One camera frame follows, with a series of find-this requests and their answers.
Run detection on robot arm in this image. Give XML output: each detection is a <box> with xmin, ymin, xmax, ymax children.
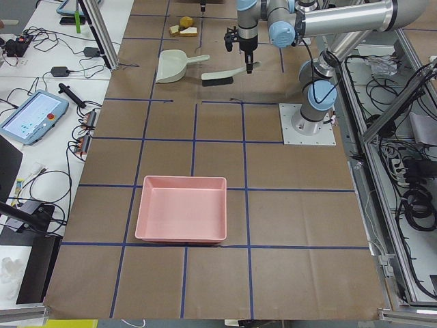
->
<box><xmin>224</xmin><ymin>1</ymin><xmax>429</xmax><ymax>136</ymax></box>

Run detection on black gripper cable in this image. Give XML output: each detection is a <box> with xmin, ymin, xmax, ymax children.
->
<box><xmin>300</xmin><ymin>33</ymin><xmax>342</xmax><ymax>105</ymax></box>

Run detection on white hand brush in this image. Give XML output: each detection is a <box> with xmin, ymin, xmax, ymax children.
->
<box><xmin>201</xmin><ymin>65</ymin><xmax>246</xmax><ymax>87</ymax></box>

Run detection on brown bread slice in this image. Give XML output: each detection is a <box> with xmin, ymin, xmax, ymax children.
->
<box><xmin>169</xmin><ymin>25</ymin><xmax>180</xmax><ymax>36</ymax></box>

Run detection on aluminium frame post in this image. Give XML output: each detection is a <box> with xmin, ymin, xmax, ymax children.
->
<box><xmin>78</xmin><ymin>0</ymin><xmax>119</xmax><ymax>71</ymax></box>

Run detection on blue teach pendant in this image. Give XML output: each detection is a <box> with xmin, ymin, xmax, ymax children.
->
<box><xmin>1</xmin><ymin>90</ymin><xmax>69</xmax><ymax>145</ymax></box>

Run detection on black power adapter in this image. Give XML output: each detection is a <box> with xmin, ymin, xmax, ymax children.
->
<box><xmin>50</xmin><ymin>66</ymin><xmax>71</xmax><ymax>77</ymax></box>

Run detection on pink plastic bin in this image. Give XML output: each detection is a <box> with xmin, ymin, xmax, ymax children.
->
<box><xmin>135</xmin><ymin>176</ymin><xmax>227</xmax><ymax>243</ymax></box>

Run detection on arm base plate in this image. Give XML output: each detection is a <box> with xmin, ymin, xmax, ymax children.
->
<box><xmin>279</xmin><ymin>103</ymin><xmax>337</xmax><ymax>146</ymax></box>

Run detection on white bread slice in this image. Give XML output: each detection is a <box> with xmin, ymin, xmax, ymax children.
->
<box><xmin>179</xmin><ymin>27</ymin><xmax>198</xmax><ymax>37</ymax></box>

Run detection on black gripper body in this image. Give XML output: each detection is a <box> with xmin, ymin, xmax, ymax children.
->
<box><xmin>224</xmin><ymin>26</ymin><xmax>257</xmax><ymax>65</ymax></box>

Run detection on yellow potato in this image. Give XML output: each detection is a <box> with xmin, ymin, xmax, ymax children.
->
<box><xmin>179</xmin><ymin>16</ymin><xmax>194</xmax><ymax>29</ymax></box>

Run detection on pale green dustpan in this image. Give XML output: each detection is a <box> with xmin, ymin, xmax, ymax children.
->
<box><xmin>156</xmin><ymin>49</ymin><xmax>210</xmax><ymax>83</ymax></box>

